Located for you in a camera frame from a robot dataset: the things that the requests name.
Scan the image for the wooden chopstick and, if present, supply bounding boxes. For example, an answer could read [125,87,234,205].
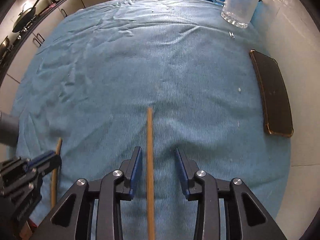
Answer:
[50,138,62,209]
[146,107,156,240]

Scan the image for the black cylindrical utensil holder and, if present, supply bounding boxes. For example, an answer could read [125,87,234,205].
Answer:
[0,112,19,147]

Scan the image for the blue table cloth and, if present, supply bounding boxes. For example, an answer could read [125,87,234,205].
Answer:
[8,0,291,239]

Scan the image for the black smartphone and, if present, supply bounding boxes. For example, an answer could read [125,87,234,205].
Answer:
[249,49,294,138]

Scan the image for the black wok with lid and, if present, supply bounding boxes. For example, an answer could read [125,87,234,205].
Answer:
[12,0,40,33]

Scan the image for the clear glass pitcher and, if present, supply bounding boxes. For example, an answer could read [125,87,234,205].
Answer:
[209,0,267,29]

